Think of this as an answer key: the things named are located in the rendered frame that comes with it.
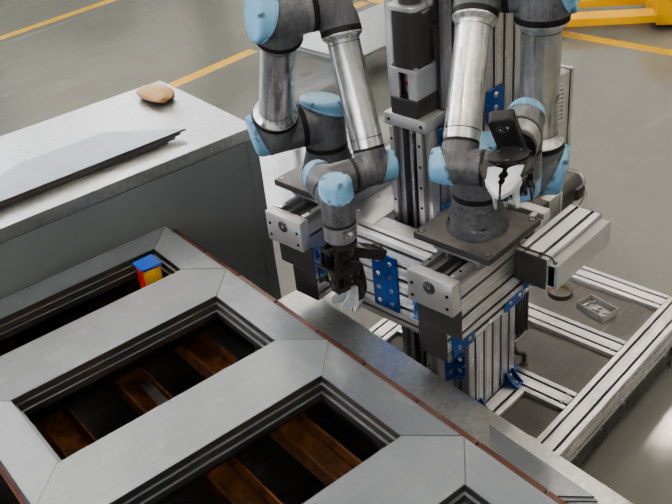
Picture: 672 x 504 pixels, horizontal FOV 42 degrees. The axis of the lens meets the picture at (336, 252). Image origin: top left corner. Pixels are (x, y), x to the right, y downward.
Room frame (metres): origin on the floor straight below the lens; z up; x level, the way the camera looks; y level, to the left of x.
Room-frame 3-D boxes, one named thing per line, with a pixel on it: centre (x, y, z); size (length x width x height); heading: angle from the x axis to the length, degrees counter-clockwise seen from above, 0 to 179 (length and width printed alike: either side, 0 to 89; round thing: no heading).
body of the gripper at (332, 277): (1.67, -0.01, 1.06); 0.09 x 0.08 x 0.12; 126
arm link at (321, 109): (2.16, 0.00, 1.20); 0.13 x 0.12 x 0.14; 107
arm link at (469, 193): (1.80, -0.36, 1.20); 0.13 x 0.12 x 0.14; 70
